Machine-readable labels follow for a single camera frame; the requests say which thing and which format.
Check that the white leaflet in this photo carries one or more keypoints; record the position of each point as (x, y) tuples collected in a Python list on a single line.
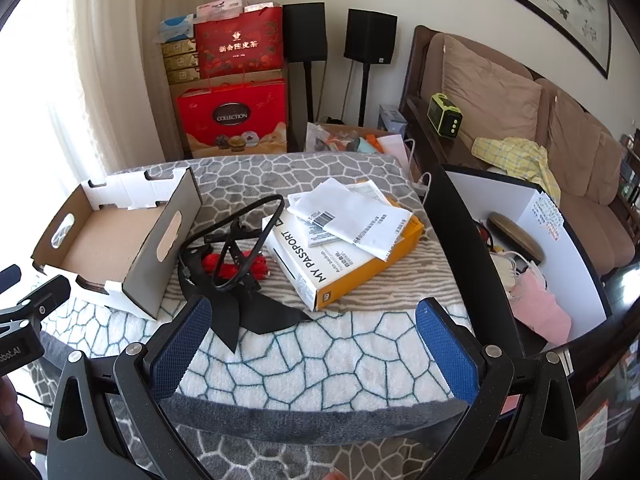
[(325, 200)]

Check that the white printed form sheet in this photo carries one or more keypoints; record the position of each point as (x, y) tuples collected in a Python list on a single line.
[(372, 191)]

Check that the pink and white bag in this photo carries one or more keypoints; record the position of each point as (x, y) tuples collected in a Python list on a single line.
[(220, 7)]

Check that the pink cloth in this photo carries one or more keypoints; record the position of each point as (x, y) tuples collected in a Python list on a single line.
[(542, 310)]

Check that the grey box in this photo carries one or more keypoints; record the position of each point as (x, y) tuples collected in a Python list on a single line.
[(392, 119)]

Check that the black speaker stand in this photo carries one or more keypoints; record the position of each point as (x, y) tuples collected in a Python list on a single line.
[(364, 95), (308, 90)]

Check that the black speaker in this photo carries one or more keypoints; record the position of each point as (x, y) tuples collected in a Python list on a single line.
[(370, 35), (305, 32)]

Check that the grey and white patterned blanket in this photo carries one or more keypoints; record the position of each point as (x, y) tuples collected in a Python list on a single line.
[(325, 360)]

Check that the dark wooden sofa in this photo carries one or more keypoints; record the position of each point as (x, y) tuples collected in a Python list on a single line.
[(417, 85)]

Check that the yellow gift box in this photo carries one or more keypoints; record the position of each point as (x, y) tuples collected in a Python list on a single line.
[(180, 62), (182, 77), (177, 47)]

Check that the red floral gift bag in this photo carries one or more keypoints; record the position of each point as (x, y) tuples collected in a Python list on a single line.
[(235, 45)]

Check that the yellow checked cloth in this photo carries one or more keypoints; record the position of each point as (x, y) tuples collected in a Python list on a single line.
[(520, 157)]

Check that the white and orange hard-drive box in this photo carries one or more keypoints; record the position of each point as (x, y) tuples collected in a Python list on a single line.
[(310, 260)]

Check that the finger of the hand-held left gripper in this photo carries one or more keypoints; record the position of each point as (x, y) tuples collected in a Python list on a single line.
[(9, 277), (47, 294)]

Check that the open box of clutter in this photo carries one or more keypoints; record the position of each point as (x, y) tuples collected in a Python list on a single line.
[(345, 140)]

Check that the brown back cushion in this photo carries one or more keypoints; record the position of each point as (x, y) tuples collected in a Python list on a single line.
[(490, 90), (585, 150)]

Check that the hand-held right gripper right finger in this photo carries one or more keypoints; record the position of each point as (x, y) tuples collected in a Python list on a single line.
[(445, 350)]

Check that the blue and white tissue pack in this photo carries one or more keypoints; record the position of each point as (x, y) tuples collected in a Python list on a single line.
[(176, 27)]

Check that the white curtain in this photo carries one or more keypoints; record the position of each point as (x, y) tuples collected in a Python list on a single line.
[(100, 60)]

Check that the white paper bag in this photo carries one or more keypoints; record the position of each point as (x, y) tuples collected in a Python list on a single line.
[(395, 152)]

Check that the red gift bag with oval label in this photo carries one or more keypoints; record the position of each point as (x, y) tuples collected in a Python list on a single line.
[(230, 110)]

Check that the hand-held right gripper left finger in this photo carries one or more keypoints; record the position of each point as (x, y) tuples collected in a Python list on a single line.
[(182, 345)]

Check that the white and brown cardboard box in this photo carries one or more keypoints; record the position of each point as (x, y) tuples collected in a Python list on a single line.
[(100, 245)]

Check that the white instruction booklet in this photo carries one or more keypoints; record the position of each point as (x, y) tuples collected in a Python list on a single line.
[(380, 230)]

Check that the brown oval case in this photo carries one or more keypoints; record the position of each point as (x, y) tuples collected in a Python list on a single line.
[(515, 235)]

